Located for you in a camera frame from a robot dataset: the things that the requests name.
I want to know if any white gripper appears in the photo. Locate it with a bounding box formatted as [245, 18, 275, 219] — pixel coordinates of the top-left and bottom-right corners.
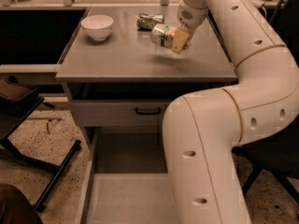
[172, 0, 208, 54]

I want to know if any white green 7up can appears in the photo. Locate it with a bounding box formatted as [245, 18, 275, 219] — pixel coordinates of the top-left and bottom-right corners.
[150, 23, 177, 49]

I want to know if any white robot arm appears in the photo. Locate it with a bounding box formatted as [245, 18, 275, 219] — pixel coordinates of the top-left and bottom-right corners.
[163, 0, 299, 224]

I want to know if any green crumpled can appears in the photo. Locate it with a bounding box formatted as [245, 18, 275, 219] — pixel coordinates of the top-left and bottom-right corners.
[136, 13, 164, 31]

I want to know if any grey drawer cabinet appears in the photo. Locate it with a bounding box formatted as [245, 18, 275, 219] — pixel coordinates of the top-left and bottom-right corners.
[56, 4, 236, 143]

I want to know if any grey top drawer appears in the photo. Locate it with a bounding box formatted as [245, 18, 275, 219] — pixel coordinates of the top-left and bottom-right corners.
[70, 100, 170, 127]

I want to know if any grey open middle drawer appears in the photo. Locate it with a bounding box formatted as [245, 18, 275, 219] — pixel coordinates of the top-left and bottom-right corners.
[75, 128, 179, 224]

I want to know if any white ceramic bowl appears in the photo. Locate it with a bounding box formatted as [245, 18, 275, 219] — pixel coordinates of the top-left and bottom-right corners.
[81, 15, 114, 41]

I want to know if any black office chair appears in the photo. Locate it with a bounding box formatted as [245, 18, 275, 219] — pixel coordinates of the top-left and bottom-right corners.
[232, 0, 299, 203]

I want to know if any brown object bottom left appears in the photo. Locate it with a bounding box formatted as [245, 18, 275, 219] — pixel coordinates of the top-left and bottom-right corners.
[0, 183, 43, 224]

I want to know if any black drawer handle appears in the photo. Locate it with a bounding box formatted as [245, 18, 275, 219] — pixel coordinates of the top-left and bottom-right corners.
[135, 107, 161, 116]

